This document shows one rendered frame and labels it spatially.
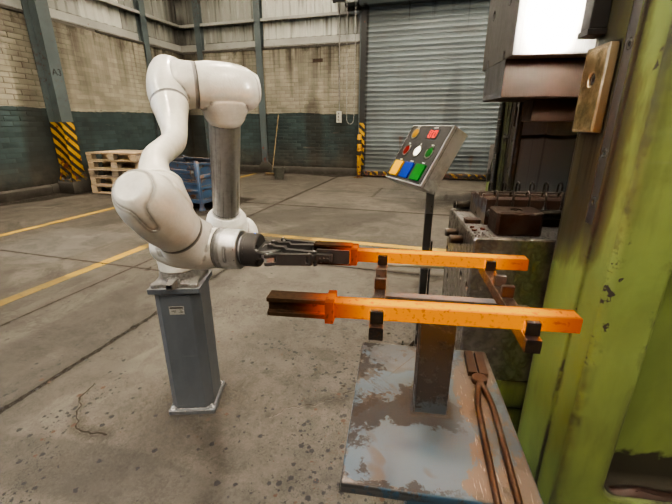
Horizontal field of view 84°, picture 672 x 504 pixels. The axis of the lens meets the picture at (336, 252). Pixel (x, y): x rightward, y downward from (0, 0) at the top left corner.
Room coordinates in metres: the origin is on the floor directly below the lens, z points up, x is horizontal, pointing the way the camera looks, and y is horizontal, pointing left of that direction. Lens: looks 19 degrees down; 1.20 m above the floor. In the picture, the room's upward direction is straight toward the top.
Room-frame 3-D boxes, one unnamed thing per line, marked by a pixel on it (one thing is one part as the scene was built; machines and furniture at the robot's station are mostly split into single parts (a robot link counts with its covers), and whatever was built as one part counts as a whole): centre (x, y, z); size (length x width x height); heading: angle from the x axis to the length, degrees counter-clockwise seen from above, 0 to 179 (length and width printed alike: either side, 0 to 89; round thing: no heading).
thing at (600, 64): (0.86, -0.55, 1.27); 0.09 x 0.02 x 0.17; 173
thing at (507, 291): (0.60, -0.18, 0.94); 0.23 x 0.06 x 0.02; 81
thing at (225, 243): (0.79, 0.23, 0.94); 0.09 x 0.06 x 0.09; 171
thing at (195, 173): (5.98, 2.30, 0.36); 1.20 x 0.80 x 0.72; 61
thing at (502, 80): (1.16, -0.67, 1.32); 0.42 x 0.20 x 0.10; 83
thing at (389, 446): (0.60, -0.18, 0.67); 0.40 x 0.30 x 0.02; 171
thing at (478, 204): (1.16, -0.67, 0.96); 0.42 x 0.20 x 0.09; 83
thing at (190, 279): (1.39, 0.64, 0.63); 0.22 x 0.18 x 0.06; 3
